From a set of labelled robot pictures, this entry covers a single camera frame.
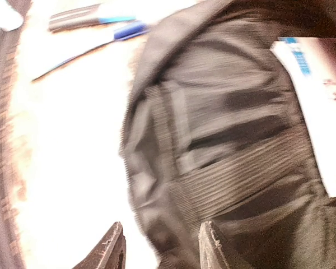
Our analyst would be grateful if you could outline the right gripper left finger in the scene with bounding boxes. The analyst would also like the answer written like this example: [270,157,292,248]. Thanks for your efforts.
[73,222,126,269]

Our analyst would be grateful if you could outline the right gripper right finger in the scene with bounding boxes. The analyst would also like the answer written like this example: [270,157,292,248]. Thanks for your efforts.
[199,221,241,268]

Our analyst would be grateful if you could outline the black student backpack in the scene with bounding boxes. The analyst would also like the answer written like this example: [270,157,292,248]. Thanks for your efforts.
[122,1,336,268]

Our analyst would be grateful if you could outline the dog picture book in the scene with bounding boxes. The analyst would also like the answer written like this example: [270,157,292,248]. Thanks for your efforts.
[271,37,336,197]

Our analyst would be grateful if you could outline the blue cap white pen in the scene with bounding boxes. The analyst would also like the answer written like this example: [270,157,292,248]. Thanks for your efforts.
[32,21,151,82]

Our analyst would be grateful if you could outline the blue cap black highlighter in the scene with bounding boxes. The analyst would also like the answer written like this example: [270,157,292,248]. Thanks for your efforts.
[48,3,137,33]

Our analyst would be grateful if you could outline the black front table rail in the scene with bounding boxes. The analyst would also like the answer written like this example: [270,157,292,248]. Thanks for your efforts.
[0,30,25,268]

